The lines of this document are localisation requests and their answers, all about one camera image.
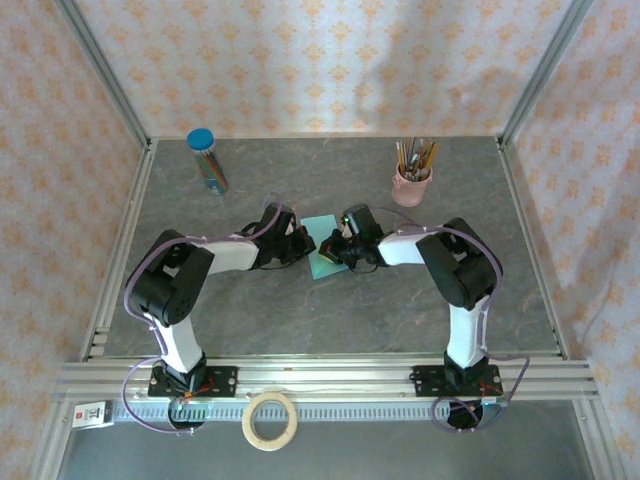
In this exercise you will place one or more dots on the light blue paper sheet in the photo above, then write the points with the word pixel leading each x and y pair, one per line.
pixel 320 227

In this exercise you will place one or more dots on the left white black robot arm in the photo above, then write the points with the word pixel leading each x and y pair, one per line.
pixel 180 340

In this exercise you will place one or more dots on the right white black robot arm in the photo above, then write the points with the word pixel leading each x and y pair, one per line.
pixel 465 330

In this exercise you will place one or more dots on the pink pencil cup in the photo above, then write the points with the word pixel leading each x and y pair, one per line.
pixel 412 192

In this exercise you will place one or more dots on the yellow wooden pencil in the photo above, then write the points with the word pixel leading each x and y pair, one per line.
pixel 433 155

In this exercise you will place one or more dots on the pencil tube with blue lid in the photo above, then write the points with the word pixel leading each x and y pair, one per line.
pixel 210 165

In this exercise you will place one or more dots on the masking tape roll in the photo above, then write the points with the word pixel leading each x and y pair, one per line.
pixel 270 445

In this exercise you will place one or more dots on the white label tag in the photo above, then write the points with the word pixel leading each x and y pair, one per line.
pixel 90 415

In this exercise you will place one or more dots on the aluminium mounting rail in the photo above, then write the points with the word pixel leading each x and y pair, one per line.
pixel 325 380

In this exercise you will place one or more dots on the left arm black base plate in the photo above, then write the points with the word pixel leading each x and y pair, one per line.
pixel 225 382

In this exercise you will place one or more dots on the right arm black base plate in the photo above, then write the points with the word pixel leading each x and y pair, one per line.
pixel 422 382

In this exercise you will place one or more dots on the aluminium side rail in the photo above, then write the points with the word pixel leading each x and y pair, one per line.
pixel 109 300
pixel 520 200

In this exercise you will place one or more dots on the aluminium frame post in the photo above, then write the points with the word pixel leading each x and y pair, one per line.
pixel 107 75
pixel 541 75

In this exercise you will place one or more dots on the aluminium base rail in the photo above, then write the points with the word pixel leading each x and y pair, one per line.
pixel 600 450
pixel 54 450

